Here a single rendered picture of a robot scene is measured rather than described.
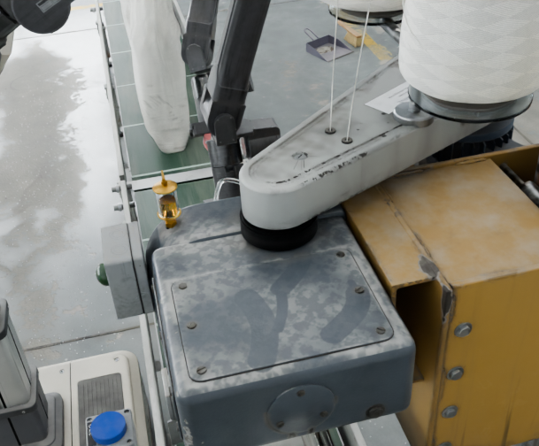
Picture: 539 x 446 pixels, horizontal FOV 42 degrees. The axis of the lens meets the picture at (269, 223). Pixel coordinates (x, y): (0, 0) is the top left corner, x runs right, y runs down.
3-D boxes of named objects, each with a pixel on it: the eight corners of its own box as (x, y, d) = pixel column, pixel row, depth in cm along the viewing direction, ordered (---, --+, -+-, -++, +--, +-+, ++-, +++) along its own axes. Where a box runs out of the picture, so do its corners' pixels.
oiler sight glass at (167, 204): (157, 208, 85) (152, 183, 83) (178, 204, 85) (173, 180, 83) (159, 219, 83) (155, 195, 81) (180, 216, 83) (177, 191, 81)
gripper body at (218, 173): (266, 202, 122) (258, 159, 121) (209, 213, 120) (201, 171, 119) (258, 198, 128) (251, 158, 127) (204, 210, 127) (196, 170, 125)
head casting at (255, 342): (167, 365, 102) (133, 197, 84) (328, 330, 106) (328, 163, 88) (201, 561, 78) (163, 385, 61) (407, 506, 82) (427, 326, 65)
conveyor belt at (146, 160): (104, 12, 449) (102, -2, 443) (165, 4, 455) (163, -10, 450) (136, 201, 275) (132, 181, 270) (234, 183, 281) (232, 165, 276)
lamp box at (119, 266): (113, 281, 91) (100, 226, 86) (148, 274, 92) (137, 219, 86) (118, 320, 85) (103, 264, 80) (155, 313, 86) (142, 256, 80)
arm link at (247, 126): (204, 93, 120) (213, 117, 114) (268, 82, 122) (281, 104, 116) (211, 152, 128) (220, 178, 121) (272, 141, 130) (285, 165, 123)
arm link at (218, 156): (203, 134, 125) (206, 134, 119) (241, 127, 126) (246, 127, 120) (211, 173, 126) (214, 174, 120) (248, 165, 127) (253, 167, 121)
